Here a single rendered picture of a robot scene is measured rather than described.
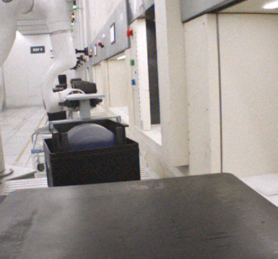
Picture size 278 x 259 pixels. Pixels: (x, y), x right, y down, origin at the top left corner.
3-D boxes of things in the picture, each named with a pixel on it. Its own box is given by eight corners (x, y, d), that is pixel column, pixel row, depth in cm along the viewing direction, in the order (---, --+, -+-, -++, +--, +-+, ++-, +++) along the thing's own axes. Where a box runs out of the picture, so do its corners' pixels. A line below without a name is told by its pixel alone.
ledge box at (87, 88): (75, 104, 436) (73, 83, 432) (97, 102, 439) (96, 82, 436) (74, 106, 406) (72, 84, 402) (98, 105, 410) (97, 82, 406)
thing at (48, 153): (118, 174, 137) (115, 130, 135) (143, 195, 111) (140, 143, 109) (46, 184, 128) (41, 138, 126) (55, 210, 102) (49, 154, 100)
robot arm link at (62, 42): (31, 34, 128) (46, 114, 132) (73, 28, 133) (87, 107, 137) (30, 38, 136) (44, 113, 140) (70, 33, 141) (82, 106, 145)
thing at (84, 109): (116, 175, 133) (111, 91, 129) (134, 190, 114) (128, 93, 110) (51, 184, 125) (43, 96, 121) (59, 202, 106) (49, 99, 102)
